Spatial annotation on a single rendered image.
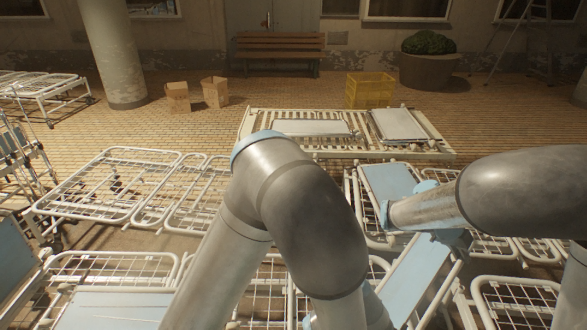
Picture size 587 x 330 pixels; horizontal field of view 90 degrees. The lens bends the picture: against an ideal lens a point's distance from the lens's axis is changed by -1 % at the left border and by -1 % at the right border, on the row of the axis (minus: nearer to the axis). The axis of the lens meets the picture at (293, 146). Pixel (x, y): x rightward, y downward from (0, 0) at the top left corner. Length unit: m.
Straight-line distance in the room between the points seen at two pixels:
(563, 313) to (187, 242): 2.42
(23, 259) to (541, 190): 2.13
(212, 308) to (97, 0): 4.75
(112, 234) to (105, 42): 2.99
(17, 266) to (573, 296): 2.13
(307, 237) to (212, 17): 6.52
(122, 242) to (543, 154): 2.76
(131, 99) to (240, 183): 4.92
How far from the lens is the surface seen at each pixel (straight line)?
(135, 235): 2.89
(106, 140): 4.55
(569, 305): 0.58
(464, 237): 1.19
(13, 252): 2.09
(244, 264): 0.52
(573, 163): 0.45
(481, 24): 7.71
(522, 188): 0.45
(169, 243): 2.72
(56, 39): 8.30
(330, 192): 0.39
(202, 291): 0.56
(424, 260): 1.38
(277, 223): 0.39
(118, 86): 5.29
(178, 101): 4.84
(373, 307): 0.95
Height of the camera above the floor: 1.89
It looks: 30 degrees down
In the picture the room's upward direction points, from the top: 1 degrees clockwise
